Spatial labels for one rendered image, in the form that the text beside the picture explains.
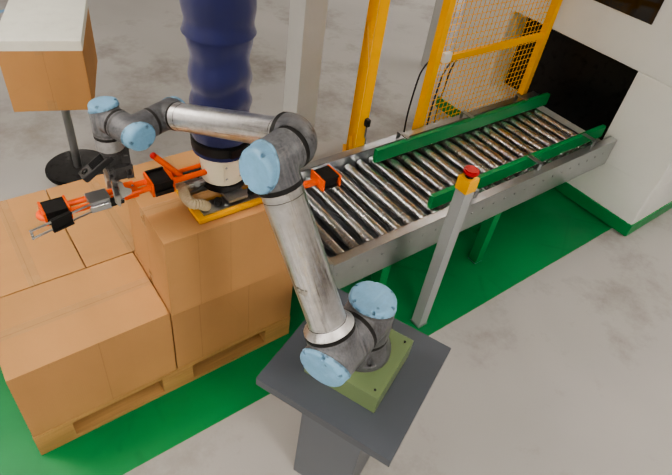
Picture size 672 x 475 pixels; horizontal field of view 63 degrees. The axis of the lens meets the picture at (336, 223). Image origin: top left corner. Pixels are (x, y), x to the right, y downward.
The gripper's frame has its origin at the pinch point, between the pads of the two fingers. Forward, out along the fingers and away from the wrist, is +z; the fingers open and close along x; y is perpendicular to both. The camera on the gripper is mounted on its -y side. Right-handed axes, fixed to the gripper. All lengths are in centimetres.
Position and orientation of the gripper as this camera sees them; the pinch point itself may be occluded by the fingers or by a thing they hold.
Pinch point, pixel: (113, 197)
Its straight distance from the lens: 204.6
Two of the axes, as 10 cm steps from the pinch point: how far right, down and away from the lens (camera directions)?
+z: -1.2, 7.5, 6.6
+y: 8.1, -3.1, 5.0
